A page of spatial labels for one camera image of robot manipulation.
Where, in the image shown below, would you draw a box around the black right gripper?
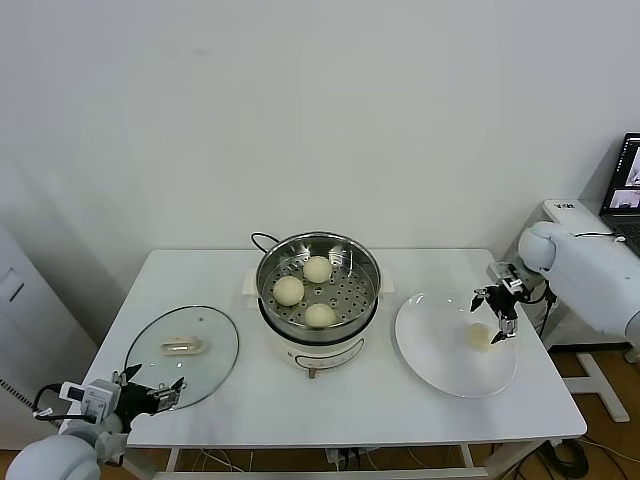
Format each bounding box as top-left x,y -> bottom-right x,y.
469,285 -> 521,346

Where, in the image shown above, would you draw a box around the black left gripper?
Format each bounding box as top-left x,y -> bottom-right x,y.
112,363 -> 187,431

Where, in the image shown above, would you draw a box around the white steamed baozi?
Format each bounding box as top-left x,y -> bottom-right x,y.
273,275 -> 306,307
465,322 -> 494,352
303,302 -> 337,329
302,255 -> 333,285

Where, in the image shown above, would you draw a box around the glass pot lid cream handle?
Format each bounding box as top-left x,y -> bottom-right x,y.
124,304 -> 241,411

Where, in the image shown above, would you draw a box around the perforated steel steamer basket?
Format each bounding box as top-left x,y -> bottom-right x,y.
256,230 -> 384,335

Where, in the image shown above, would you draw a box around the white round plate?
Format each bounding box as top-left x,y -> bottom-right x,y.
394,290 -> 519,399

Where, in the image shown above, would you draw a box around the white side table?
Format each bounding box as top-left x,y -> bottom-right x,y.
542,199 -> 640,424

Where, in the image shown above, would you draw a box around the white cabinet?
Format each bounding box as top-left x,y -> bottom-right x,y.
0,219 -> 101,451

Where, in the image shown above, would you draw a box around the cream electric cooker pot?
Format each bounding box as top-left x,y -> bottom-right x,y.
242,267 -> 396,384

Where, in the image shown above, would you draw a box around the black open laptop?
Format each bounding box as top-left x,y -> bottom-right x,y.
599,132 -> 640,241

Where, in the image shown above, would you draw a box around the white power strip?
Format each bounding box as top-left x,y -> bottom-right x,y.
327,448 -> 369,471

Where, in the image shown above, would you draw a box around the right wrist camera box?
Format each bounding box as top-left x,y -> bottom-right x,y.
487,262 -> 526,296

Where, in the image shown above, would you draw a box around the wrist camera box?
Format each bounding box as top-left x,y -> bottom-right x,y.
58,379 -> 121,419
487,262 -> 526,296

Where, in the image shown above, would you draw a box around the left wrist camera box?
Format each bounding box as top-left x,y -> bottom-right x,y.
58,379 -> 121,419

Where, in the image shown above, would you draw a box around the black cable with adapter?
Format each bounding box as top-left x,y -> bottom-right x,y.
534,279 -> 559,339

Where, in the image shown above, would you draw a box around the white table frame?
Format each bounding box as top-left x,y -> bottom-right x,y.
124,439 -> 566,480

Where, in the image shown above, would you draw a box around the white floor cables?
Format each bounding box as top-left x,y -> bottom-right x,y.
194,448 -> 326,474

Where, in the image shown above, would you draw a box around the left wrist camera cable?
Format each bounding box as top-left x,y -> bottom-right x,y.
32,383 -> 64,421

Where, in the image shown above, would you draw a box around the black cable coil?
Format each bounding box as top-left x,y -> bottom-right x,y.
547,439 -> 594,479

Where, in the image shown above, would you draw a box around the black cooker power cord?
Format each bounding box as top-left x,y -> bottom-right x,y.
251,232 -> 281,256

